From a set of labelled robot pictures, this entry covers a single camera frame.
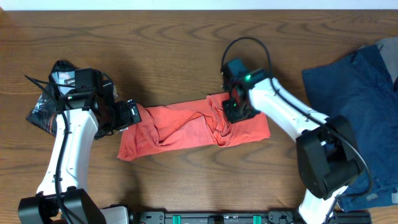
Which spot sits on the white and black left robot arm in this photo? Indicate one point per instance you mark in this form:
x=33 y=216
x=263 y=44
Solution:
x=62 y=197

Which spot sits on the navy blue garment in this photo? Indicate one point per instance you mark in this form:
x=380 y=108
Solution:
x=360 y=88

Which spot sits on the red orange t-shirt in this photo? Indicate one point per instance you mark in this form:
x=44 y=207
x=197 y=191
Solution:
x=188 y=124

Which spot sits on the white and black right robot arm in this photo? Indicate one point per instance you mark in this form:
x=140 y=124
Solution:
x=327 y=153

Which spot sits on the black patterned folded garment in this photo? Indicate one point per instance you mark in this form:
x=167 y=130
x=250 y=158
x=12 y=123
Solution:
x=46 y=99

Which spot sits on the grey garment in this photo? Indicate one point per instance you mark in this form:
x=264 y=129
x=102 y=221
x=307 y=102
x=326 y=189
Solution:
x=388 y=50

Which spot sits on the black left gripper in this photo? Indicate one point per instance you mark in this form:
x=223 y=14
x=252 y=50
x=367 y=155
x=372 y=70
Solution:
x=133 y=112

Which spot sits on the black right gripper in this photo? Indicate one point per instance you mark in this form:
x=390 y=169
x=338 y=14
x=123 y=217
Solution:
x=232 y=117

